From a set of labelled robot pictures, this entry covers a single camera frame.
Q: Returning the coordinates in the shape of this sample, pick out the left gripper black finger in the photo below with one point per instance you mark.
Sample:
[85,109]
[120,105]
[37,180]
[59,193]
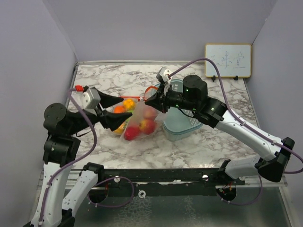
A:
[107,101]
[113,121]

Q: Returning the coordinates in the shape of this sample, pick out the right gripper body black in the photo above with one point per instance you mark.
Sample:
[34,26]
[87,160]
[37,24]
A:
[173,99]

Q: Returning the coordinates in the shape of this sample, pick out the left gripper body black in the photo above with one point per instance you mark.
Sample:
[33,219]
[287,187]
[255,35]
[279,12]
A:
[81,123]

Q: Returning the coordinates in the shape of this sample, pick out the orange toy tangerine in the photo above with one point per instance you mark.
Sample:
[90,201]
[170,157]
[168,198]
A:
[119,109]

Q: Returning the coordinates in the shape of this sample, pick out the pink toy peach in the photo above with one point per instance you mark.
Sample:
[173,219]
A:
[150,113]

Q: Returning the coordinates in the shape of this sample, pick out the red toy pepper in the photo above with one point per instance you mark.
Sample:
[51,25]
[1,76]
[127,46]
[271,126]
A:
[131,133]

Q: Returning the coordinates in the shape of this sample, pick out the yellow toy bell pepper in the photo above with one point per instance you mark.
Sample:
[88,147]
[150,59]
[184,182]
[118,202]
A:
[129,104]

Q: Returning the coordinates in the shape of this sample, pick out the clear zip bag orange zipper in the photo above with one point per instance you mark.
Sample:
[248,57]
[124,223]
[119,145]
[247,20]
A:
[137,115]

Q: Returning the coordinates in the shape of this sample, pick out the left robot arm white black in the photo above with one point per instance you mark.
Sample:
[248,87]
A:
[55,208]

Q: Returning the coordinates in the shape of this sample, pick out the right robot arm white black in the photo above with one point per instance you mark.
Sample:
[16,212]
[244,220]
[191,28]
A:
[273,153]

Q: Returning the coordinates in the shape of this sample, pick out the blue white plastic basket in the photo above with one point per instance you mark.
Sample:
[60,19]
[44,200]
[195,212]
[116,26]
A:
[178,124]

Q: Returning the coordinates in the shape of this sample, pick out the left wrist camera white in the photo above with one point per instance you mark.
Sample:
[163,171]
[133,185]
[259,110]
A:
[89,97]

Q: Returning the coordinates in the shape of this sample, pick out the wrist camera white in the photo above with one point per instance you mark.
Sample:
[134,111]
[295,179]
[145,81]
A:
[89,97]
[163,76]

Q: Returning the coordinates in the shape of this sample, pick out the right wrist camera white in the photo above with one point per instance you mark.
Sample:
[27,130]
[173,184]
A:
[163,76]

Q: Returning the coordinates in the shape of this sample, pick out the small whiteboard wooden frame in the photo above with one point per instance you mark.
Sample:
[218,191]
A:
[232,60]

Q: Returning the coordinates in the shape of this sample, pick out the black mounting rail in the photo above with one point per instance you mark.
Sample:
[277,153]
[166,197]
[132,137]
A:
[159,182]

